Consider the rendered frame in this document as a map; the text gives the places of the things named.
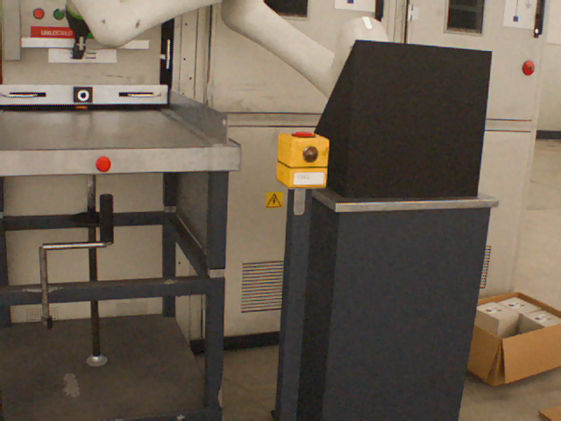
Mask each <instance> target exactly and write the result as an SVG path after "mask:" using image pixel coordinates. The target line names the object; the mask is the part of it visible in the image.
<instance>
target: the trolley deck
mask: <svg viewBox="0 0 561 421"><path fill-rule="evenodd" d="M228 144H229V145H230V146H210V145H209V144H207V143H206V142H204V141H203V140H202V139H201V138H200V137H198V136H197V135H195V134H194V133H192V132H191V131H189V130H188V129H186V128H185V127H183V126H182V125H180V124H179V123H177V122H176V121H174V120H173V119H171V118H170V117H169V116H168V115H166V114H165V113H163V112H162V111H86V112H83V111H50V112H29V111H13V112H4V113H3V115H2V116H1V118H0V177H16V176H26V175H111V174H132V173H189V172H231V171H240V154H242V144H240V145H239V143H238V142H237V141H235V140H233V139H231V138H229V137H228ZM102 156H104V157H107V158H108V159H109V160H110V162H111V167H110V169H109V170H108V171H106V172H102V171H99V170H98V169H97V167H96V160H97V159H98V158H99V157H102Z"/></svg>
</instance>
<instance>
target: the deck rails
mask: <svg viewBox="0 0 561 421"><path fill-rule="evenodd" d="M161 111H162V112H163V113H165V114H166V115H168V116H169V117H170V118H171V119H173V120H174V121H176V122H177V123H179V124H180V125H182V126H183V127H185V128H186V129H188V130H189V131H191V132H192V133H194V134H195V135H197V136H198V137H200V138H201V139H202V140H203V141H204V142H206V143H207V144H209V145H210V146H230V145H229V144H228V136H229V116H228V115H226V114H224V113H222V112H220V111H217V110H215V109H213V108H211V107H209V106H207V105H205V104H203V103H199V102H197V101H196V100H194V98H193V99H192V97H191V98H190V97H188V96H187V95H186V96H184V95H183V94H181V93H179V92H177V91H175V90H173V89H171V110H165V111H163V110H161ZM224 120H226V125H224Z"/></svg>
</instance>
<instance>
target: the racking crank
mask: <svg viewBox="0 0 561 421"><path fill-rule="evenodd" d="M113 199H114V196H113V195H110V194H103V195H100V230H101V231H100V241H88V242H71V243H60V242H54V243H42V246H40V247H39V263H40V286H41V295H42V310H43V316H42V317H41V328H42V329H43V330H46V331H47V330H49V329H51V328H53V322H52V316H50V307H49V303H48V278H47V258H46V251H53V250H68V249H83V248H99V247H107V246H109V245H112V244H113V243H114V225H113V224H114V213H113V211H114V206H113V205H114V201H113Z"/></svg>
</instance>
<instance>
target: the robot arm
mask: <svg viewBox="0 0 561 421"><path fill-rule="evenodd" d="M220 2H222V4H221V9H220V14H221V19H222V20H223V22H224V24H225V25H226V26H227V27H228V28H230V29H231V30H233V31H234V32H237V33H240V34H242V35H243V36H245V37H247V38H248V39H250V40H252V41H253V42H255V43H257V44H258V45H260V46H262V47H264V48H265V49H266V50H268V51H269V52H271V53H272V54H274V55H276V56H277V57H278V58H281V59H282V60H283V61H285V62H286V63H287V64H288V65H289V66H291V67H292V69H293V70H296V71H297V72H298V73H299V74H301V75H302V76H303V77H304V78H305V79H307V80H308V81H309V82H311V83H312V84H313V85H314V86H316V87H317V88H318V89H319V90H320V91H321V93H322V94H323V95H324V96H326V97H327V98H328V99H329V98H330V95H331V93H332V91H333V88H334V86H335V84H336V82H337V79H338V77H339V75H340V73H341V70H342V68H343V66H344V64H345V61H346V59H347V57H348V55H349V53H350V51H351V49H352V46H353V44H354V41H355V39H363V40H378V41H387V42H389V40H388V39H387V35H386V33H385V30H384V27H383V25H382V24H381V23H380V22H379V21H378V20H376V19H374V18H368V17H362V18H354V19H353V20H351V21H349V22H347V23H346V24H345V25H343V26H342V27H340V28H339V30H338V32H337V37H336V41H337V43H336V51H335V53H334V52H332V51H331V50H329V49H327V48H326V47H324V46H322V45H320V44H319V43H317V42H316V41H314V40H312V39H311V38H309V37H308V36H306V35H305V34H303V33H302V32H300V31H299V30H296V29H295V28H294V27H293V26H292V25H291V24H289V23H288V22H287V21H285V20H284V19H283V18H282V17H280V16H279V15H277V14H276V13H275V12H273V11H272V10H271V9H270V8H269V7H268V6H267V5H266V4H265V3H264V1H263V0H124V1H121V0H67V3H66V8H65V9H60V12H64V13H65V15H66V16H65V17H66V19H67V21H68V25H69V27H70V30H72V31H73V32H74V36H75V44H74V47H73V51H74V52H73V53H72V56H73V59H75V60H82V56H83V55H84V51H85V50H86V47H85V45H86V40H87V37H88V36H89V33H90V32H92V34H93V36H94V37H95V38H96V41H97V42H98V43H99V44H100V45H102V46H105V47H108V48H119V47H120V46H123V45H125V44H126V43H128V42H129V41H131V40H133V39H135V38H136V37H138V36H139V35H141V34H143V33H145V32H147V31H148V30H149V29H152V28H154V27H155V26H157V25H160V24H162V23H164V22H166V21H168V20H170V19H172V18H177V17H179V16H181V15H183V14H185V13H186V12H189V11H192V10H195V9H198V8H201V7H204V6H208V5H211V4H216V3H220Z"/></svg>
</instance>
